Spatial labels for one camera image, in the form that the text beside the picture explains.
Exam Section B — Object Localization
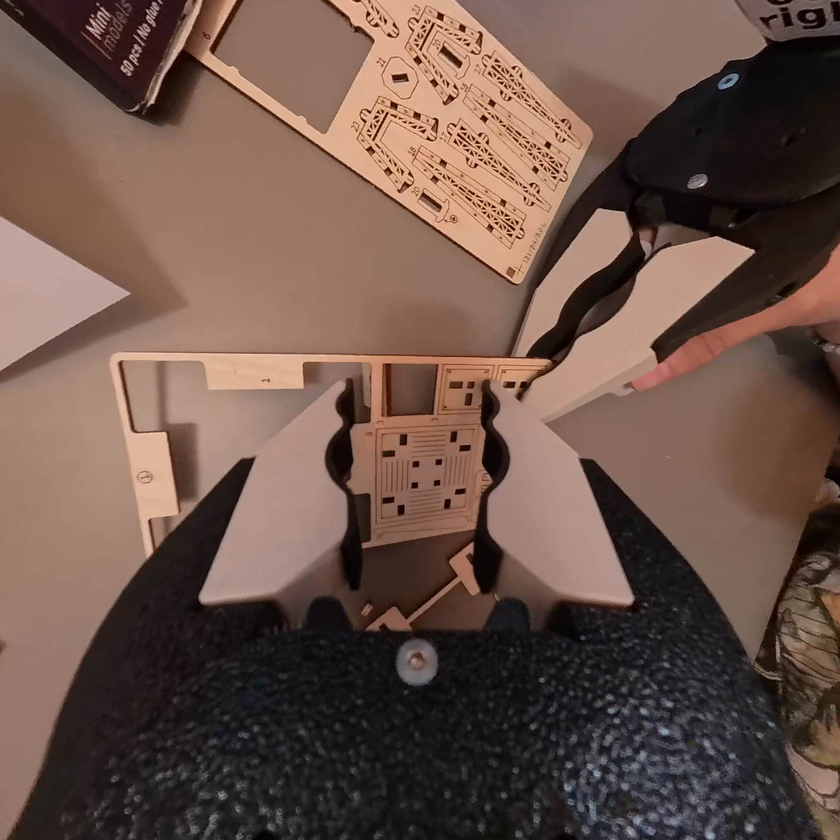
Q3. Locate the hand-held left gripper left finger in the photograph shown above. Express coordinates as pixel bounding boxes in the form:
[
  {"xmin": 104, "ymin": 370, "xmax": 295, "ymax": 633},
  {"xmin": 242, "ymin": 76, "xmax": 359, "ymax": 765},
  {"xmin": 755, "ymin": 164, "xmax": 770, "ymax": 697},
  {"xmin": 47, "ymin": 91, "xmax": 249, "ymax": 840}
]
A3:
[{"xmin": 199, "ymin": 377, "xmax": 366, "ymax": 627}]

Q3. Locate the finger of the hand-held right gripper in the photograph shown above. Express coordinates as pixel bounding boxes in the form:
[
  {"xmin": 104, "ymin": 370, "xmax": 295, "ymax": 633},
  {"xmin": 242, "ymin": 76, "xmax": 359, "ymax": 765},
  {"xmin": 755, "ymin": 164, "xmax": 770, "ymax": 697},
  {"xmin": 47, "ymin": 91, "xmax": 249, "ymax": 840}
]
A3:
[
  {"xmin": 520, "ymin": 238, "xmax": 757, "ymax": 423},
  {"xmin": 511, "ymin": 209, "xmax": 651, "ymax": 362}
]

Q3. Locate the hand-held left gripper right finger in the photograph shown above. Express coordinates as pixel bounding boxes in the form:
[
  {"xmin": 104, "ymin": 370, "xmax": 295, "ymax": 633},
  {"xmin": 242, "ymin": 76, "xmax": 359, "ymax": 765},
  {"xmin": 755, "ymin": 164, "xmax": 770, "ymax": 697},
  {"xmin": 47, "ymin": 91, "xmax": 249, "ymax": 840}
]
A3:
[{"xmin": 472, "ymin": 381, "xmax": 635, "ymax": 630}]

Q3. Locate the wooden puzzle frame sheet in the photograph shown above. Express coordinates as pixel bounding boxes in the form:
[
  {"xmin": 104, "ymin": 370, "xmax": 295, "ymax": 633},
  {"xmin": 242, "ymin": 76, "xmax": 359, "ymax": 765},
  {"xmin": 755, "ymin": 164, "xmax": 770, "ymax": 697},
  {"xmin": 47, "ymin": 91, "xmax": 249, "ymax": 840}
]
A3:
[{"xmin": 110, "ymin": 352, "xmax": 555, "ymax": 559}]

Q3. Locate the person's right hand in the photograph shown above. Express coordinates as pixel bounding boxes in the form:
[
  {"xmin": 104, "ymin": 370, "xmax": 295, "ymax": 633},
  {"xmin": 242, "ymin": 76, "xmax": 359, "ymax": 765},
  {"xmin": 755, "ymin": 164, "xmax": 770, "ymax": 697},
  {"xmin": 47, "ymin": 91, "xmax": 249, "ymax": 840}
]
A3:
[{"xmin": 630, "ymin": 246, "xmax": 840, "ymax": 393}]

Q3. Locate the wooden linked squares piece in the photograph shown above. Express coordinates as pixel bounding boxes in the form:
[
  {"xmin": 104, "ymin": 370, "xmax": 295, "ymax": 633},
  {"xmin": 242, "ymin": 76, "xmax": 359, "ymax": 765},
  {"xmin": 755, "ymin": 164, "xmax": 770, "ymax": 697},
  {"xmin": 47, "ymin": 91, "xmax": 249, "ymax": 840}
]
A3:
[{"xmin": 360, "ymin": 543, "xmax": 476, "ymax": 632}]

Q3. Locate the person's printed shirt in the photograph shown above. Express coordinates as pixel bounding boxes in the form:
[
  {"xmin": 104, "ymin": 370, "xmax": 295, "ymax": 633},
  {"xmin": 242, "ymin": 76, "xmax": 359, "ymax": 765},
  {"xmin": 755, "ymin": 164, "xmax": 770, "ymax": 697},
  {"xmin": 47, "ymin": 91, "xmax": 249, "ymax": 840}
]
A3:
[{"xmin": 755, "ymin": 453, "xmax": 840, "ymax": 840}]

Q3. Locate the wooden tower parts sheet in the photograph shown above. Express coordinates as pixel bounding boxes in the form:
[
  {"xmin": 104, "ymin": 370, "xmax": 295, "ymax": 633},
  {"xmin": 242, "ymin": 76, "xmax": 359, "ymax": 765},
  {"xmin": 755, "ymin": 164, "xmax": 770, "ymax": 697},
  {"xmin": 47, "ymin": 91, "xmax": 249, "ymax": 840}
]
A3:
[{"xmin": 185, "ymin": 0, "xmax": 593, "ymax": 286}]

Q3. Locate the paper instruction sheet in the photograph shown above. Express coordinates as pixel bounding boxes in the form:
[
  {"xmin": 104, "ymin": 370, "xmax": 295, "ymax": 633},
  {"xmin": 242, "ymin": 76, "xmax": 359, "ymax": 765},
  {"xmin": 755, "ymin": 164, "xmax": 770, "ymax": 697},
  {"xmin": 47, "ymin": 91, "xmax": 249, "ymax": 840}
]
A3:
[{"xmin": 0, "ymin": 217, "xmax": 132, "ymax": 382}]

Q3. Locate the dark puzzle box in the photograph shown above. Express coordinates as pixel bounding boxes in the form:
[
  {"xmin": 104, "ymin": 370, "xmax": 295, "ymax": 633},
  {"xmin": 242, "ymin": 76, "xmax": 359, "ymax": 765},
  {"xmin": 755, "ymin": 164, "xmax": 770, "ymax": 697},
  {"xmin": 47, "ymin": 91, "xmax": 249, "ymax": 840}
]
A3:
[{"xmin": 0, "ymin": 0, "xmax": 204, "ymax": 116}]

